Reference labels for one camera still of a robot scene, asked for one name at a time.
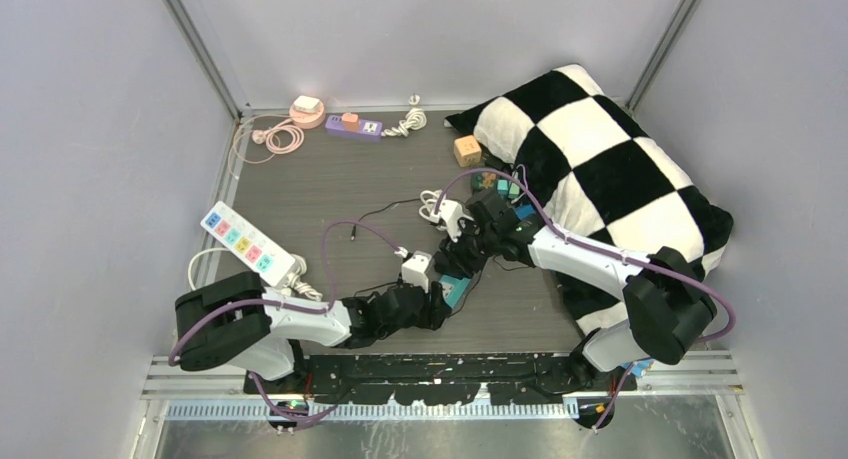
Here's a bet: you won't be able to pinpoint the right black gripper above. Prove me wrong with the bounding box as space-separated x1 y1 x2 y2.
439 217 499 279

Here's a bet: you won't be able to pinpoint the teal usb power strip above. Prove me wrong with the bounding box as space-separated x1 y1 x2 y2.
439 275 470 309

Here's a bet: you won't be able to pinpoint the black power adapter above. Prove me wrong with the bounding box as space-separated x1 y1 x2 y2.
434 248 487 279

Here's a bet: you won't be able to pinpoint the blue cube socket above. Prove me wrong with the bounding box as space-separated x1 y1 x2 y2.
514 204 537 221

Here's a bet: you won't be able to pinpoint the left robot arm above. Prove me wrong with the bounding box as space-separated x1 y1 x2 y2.
168 272 453 393

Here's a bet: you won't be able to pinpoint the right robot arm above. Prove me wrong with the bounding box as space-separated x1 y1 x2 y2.
421 190 717 390

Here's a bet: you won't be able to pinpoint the dark green cube socket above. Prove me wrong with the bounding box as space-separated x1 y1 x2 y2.
470 172 500 192

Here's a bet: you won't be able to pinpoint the orange cube socket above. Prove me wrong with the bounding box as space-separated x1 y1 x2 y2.
453 135 482 168

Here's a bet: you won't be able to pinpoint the orange small plug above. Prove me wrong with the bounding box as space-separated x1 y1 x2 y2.
340 113 360 130

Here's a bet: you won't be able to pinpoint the pink round socket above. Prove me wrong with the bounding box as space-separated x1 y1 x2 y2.
289 101 326 130

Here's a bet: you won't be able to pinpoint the small teal adapters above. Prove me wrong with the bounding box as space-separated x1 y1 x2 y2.
496 179 521 201

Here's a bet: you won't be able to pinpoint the checkered black white pillow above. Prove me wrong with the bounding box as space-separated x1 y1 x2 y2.
445 63 735 338

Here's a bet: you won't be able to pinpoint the purple power strip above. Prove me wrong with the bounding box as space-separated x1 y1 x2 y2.
324 113 383 142

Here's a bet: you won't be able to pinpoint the white colourful power strip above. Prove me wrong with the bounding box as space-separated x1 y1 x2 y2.
200 201 299 286

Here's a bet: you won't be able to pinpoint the white charger block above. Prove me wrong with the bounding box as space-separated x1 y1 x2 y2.
292 95 322 114

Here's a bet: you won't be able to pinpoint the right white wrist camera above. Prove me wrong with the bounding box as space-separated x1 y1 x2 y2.
430 199 470 243

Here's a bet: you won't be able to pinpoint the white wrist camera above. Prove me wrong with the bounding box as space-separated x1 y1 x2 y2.
430 199 470 243
400 251 433 293

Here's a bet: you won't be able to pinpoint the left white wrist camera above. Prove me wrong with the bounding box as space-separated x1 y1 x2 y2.
400 251 433 293

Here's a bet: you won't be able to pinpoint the white thick coiled cable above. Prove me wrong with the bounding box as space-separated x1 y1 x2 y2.
418 189 446 225

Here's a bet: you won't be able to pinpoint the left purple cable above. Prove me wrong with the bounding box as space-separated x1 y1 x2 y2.
166 220 409 432

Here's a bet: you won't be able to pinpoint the purple cable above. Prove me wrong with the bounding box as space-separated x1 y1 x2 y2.
430 167 738 431
166 220 409 432

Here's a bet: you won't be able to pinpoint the black thin cable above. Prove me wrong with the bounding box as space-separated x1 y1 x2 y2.
349 197 531 312

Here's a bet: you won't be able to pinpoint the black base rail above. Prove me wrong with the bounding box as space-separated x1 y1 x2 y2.
260 353 624 406

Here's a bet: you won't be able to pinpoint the pink coiled cable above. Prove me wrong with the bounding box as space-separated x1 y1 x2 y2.
227 114 306 179

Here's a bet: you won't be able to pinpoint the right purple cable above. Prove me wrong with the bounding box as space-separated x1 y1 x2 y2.
430 167 738 431

